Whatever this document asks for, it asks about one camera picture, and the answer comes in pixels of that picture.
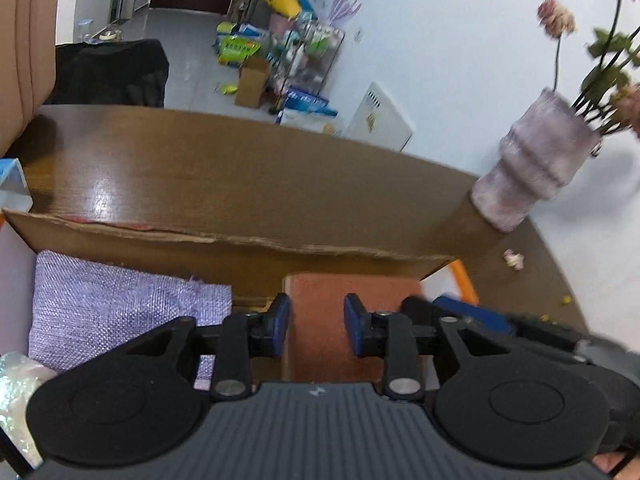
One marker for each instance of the peach suitcase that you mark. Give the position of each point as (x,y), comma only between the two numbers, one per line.
(30,35)

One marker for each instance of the red cardboard box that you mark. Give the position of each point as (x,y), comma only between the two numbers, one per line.
(150,242)

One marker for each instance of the yellow wrapper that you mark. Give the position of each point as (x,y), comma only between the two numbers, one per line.
(227,89)

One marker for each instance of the scattered yellow petals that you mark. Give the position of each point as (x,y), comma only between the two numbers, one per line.
(566,300)

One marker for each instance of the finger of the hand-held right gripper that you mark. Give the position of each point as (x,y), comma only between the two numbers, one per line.
(470,312)

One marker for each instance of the yellow watering can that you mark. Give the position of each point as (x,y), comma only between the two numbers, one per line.
(282,2)

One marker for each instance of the blue and white box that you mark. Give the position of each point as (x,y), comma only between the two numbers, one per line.
(307,105)

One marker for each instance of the dried pink roses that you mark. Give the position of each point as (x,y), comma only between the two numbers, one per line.
(607,45)

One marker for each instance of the white panel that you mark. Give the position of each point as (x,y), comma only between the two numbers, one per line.
(380,115)

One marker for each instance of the green packet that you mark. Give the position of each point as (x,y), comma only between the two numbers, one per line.
(239,50)

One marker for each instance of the blue tissue pack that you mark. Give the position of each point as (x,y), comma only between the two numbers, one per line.
(12,185)

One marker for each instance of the orange sponge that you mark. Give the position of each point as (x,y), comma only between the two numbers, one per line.
(320,292)

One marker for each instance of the small pet bowl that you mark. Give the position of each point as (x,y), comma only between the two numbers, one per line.
(110,36)

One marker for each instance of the fallen pink petal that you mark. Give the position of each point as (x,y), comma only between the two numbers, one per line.
(515,258)

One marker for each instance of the person's right hand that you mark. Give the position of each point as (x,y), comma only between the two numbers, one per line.
(607,462)

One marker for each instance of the clear jar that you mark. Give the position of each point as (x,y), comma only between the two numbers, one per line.
(86,30)

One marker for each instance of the clear plastic bag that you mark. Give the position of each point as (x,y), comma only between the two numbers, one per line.
(20,390)

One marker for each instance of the pink textured vase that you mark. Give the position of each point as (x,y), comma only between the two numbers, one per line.
(535,155)

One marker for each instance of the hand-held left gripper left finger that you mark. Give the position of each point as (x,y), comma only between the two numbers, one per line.
(280,325)

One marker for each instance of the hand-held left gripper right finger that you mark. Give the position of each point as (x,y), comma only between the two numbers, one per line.
(354,325)

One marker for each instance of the dark cloth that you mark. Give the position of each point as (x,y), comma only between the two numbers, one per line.
(115,70)

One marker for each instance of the purple woven pouch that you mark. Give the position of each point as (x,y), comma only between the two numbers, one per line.
(125,300)

